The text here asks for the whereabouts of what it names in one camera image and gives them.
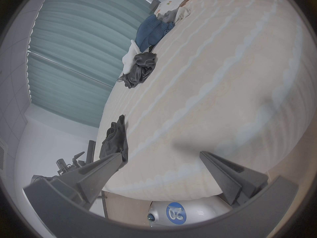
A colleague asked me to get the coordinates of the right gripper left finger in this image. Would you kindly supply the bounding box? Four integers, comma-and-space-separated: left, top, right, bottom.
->
50, 152, 123, 204

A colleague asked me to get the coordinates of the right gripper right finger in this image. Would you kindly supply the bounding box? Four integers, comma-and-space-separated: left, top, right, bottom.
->
200, 151, 268, 206

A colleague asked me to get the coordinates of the black T-shirt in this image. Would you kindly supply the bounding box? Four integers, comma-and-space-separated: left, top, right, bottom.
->
99, 114, 129, 169

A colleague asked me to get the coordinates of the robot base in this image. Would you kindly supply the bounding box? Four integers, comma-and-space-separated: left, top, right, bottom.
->
147, 195, 233, 229

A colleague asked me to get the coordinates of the bed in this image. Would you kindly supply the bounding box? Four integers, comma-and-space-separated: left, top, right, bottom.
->
98, 0, 313, 202

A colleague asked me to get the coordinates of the pile of clothes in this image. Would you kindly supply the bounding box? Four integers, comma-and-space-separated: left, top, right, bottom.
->
116, 6, 191, 89

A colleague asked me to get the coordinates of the black chest of drawers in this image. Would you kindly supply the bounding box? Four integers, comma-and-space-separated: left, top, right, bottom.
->
85, 140, 96, 163

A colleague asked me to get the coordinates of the blue-green curtain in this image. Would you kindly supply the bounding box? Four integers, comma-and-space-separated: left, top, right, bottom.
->
26, 52, 117, 128
27, 0, 154, 85

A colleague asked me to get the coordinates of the white printed pillow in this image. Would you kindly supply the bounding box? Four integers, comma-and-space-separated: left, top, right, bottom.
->
154, 0, 196, 15

